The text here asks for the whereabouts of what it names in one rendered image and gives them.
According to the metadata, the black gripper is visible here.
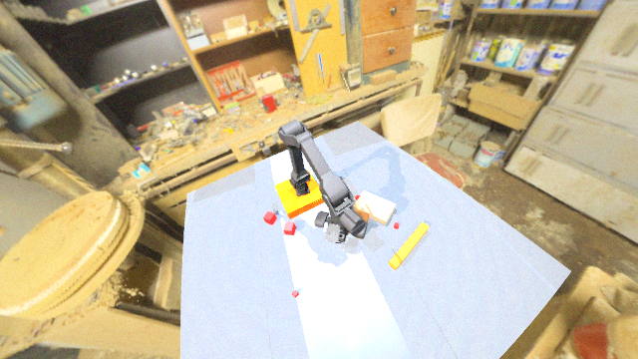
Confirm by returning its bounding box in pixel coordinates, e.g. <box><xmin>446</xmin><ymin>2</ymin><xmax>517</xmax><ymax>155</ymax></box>
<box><xmin>314</xmin><ymin>211</ymin><xmax>367</xmax><ymax>239</ymax></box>

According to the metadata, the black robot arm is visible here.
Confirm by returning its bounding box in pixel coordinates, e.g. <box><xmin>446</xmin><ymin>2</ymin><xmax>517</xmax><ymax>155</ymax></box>
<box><xmin>278</xmin><ymin>120</ymin><xmax>366</xmax><ymax>244</ymax></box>

